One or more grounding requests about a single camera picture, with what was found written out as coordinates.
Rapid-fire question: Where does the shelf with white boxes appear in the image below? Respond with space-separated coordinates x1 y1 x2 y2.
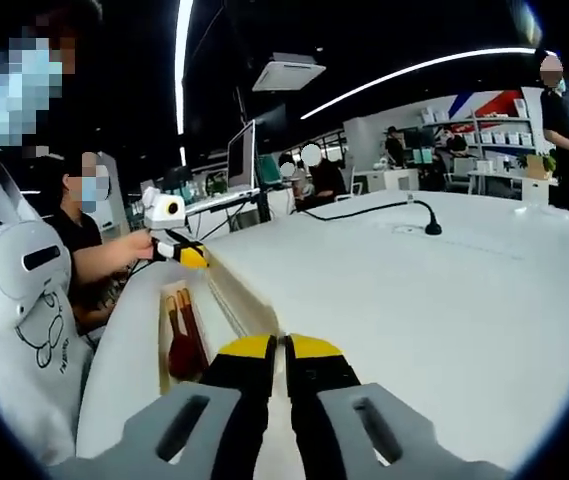
418 99 536 152

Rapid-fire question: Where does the white office desk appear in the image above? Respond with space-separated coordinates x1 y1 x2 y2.
466 169 561 207

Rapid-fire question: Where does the person's white printed shirt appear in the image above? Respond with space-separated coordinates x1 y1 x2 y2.
0 159 96 464

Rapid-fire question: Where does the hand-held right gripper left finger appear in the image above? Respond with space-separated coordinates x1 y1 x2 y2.
48 333 278 480

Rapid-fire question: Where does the white ceiling air conditioner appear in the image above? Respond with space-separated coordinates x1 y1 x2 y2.
251 52 328 94

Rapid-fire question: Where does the brown wooden spoon utensil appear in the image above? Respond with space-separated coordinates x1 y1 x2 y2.
165 294 203 382

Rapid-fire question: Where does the striped brown chopstick utensil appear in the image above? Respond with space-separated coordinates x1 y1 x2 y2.
182 288 213 374
176 289 206 372

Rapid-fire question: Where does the black cable with plug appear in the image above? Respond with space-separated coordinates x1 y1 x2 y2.
303 199 443 238

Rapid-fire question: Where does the white chest device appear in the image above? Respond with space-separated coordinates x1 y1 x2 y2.
0 219 74 332

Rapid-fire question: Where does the person's left hand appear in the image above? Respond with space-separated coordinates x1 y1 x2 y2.
112 228 159 264

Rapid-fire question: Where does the small brown cardboard box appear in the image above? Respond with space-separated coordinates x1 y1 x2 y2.
523 152 556 181

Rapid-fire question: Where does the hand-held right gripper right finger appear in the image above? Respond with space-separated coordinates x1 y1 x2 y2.
283 333 510 480

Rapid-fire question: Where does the open white laptop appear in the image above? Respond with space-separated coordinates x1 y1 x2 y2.
183 119 263 212

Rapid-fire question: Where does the black laptop stand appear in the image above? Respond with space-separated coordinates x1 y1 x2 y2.
183 192 276 237

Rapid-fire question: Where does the long ceiling light strip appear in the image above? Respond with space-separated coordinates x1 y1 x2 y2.
301 47 538 121
173 0 195 136

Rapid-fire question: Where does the beige cutlery case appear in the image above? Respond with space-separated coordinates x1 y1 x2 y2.
156 277 238 397

